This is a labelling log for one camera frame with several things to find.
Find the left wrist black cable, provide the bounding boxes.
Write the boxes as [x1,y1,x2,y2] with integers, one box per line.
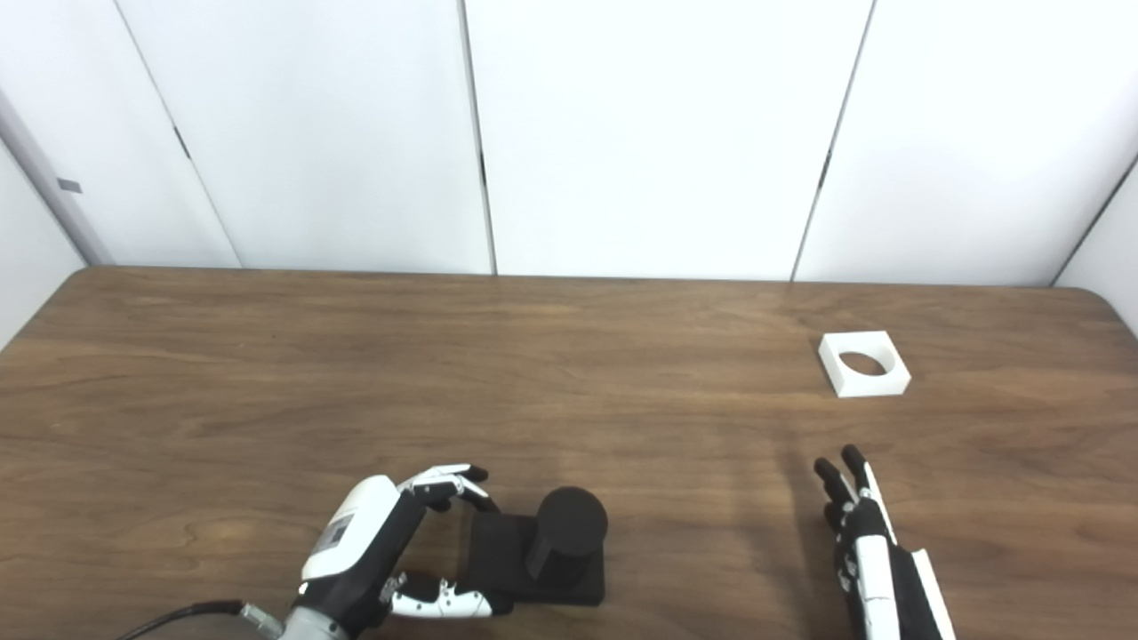
[116,601,285,640]

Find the grey wall corner post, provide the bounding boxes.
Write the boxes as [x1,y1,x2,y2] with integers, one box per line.
[0,89,116,266]

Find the black peg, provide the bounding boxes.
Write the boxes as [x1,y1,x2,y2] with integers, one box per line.
[469,486,610,607]

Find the white square piece with hole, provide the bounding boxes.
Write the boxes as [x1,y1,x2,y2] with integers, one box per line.
[819,331,912,398]

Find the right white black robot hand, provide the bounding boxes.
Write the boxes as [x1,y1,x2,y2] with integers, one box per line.
[813,445,957,640]

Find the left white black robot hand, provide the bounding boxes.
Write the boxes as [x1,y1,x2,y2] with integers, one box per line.
[293,464,515,636]

